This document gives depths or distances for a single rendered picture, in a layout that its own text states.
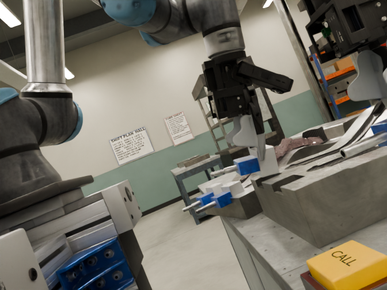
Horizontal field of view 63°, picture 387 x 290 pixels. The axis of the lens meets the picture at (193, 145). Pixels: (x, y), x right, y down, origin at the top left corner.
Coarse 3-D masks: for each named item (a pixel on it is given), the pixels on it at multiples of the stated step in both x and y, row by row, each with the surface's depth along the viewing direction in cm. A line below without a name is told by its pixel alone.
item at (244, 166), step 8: (256, 152) 62; (272, 152) 62; (240, 160) 63; (248, 160) 62; (256, 160) 62; (264, 160) 62; (272, 160) 62; (224, 168) 64; (232, 168) 63; (240, 168) 62; (248, 168) 62; (256, 168) 62; (264, 168) 62; (272, 168) 62; (264, 176) 62
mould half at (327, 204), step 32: (352, 128) 71; (320, 160) 61; (352, 160) 51; (384, 160) 46; (256, 192) 70; (288, 192) 48; (320, 192) 45; (352, 192) 46; (384, 192) 46; (288, 224) 55; (320, 224) 45; (352, 224) 46
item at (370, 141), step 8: (384, 120) 37; (376, 128) 37; (384, 128) 36; (376, 136) 35; (384, 136) 35; (352, 144) 36; (360, 144) 35; (368, 144) 35; (376, 144) 36; (384, 144) 37; (344, 152) 35; (352, 152) 35
